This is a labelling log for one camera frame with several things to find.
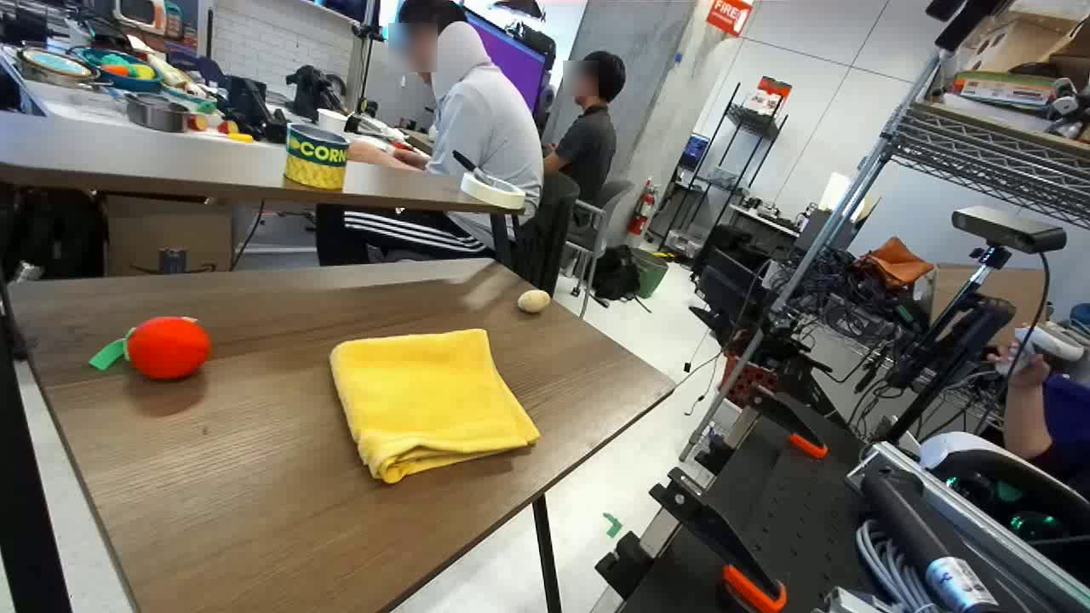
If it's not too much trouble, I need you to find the yellow towel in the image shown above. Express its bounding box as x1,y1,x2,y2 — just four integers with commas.
328,327,544,492

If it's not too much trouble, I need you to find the bare operator forearm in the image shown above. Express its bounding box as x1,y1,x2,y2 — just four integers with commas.
999,345,1062,461

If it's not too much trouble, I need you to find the green yellow round tin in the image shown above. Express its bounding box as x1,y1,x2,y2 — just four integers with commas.
279,120,355,194

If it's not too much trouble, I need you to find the black backpack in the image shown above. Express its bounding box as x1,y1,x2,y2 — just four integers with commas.
588,243,642,305

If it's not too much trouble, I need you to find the grey office chair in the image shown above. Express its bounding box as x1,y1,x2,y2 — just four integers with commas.
563,176,640,324

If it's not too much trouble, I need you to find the red fire extinguisher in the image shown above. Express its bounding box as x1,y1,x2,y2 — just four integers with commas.
623,176,664,243

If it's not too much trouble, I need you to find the person in black shirt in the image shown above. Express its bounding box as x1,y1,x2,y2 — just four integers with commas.
542,48,628,232

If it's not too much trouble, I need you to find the person in grey hoodie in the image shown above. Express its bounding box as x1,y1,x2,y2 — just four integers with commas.
337,0,549,263

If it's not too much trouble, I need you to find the purple screen monitor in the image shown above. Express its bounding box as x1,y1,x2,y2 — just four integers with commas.
464,6,554,117

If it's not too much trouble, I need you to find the silver aluminium pole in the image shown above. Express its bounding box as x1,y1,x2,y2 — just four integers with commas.
677,48,953,458

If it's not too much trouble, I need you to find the black storage rack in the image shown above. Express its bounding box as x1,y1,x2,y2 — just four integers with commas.
658,82,802,259

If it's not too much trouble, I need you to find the orange folded cloth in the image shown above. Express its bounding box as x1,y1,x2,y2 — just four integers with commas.
853,234,935,293

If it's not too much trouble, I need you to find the red ball with green tag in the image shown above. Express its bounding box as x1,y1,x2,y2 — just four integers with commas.
86,315,219,385

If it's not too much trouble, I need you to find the brown cardboard box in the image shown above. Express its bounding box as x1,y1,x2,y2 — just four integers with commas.
102,194,239,275

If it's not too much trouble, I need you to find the long grey desk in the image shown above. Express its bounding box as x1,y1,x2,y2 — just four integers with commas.
0,107,527,217

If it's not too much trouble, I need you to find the white handheld controller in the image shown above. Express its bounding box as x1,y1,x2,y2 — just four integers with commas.
1012,319,1090,368

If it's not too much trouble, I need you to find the brown shoe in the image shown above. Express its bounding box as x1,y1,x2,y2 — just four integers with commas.
1034,368,1090,501

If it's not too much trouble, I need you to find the black table frame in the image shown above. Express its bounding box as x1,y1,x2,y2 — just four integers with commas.
527,492,568,613

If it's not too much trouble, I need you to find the black clamp orange handle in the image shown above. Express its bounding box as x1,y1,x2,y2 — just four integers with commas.
647,463,794,613
778,426,833,466

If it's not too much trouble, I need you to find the red wall sign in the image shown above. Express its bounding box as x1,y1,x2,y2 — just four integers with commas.
705,0,756,42

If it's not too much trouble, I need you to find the black camera stand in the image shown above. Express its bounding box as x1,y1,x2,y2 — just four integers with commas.
871,243,1022,449

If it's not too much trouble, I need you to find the black stereo camera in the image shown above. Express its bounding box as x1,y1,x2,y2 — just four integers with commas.
945,204,1070,259

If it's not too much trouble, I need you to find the metal wire shelf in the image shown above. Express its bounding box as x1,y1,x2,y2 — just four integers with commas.
887,94,1090,232

